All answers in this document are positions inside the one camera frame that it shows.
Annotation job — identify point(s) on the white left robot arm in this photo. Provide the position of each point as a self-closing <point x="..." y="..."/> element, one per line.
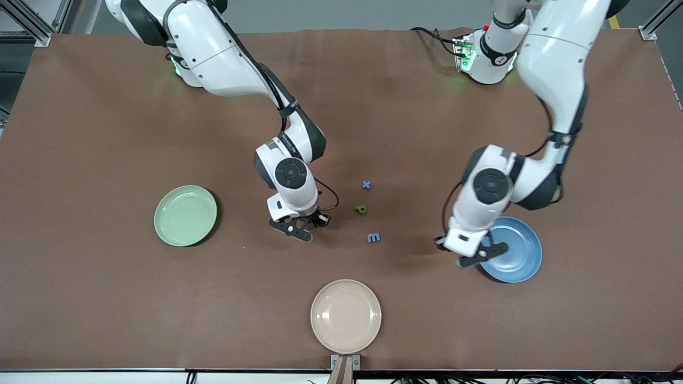
<point x="555" y="53"/>

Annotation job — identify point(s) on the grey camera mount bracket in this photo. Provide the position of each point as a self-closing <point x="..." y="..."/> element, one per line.
<point x="345" y="370"/>

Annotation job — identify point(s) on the brown table cover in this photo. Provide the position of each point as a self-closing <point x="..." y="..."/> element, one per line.
<point x="106" y="309"/>

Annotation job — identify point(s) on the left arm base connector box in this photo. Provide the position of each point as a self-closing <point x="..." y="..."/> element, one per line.
<point x="463" y="53"/>

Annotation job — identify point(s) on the beige plate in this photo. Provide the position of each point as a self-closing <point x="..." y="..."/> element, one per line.
<point x="346" y="316"/>

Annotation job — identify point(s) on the blue plate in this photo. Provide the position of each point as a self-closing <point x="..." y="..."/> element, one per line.
<point x="520" y="261"/>

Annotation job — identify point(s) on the blue letter m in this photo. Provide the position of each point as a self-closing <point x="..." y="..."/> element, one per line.
<point x="373" y="238"/>

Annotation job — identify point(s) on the light green plate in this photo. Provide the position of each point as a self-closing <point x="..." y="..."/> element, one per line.
<point x="185" y="216"/>

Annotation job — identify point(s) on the aluminium frame profile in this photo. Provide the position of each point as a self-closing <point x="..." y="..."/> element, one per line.
<point x="26" y="17"/>
<point x="647" y="33"/>

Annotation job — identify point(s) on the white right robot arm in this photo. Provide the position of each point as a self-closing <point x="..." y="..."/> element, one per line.
<point x="213" y="53"/>

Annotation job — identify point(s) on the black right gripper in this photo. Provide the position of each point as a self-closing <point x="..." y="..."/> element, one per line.
<point x="318" y="217"/>

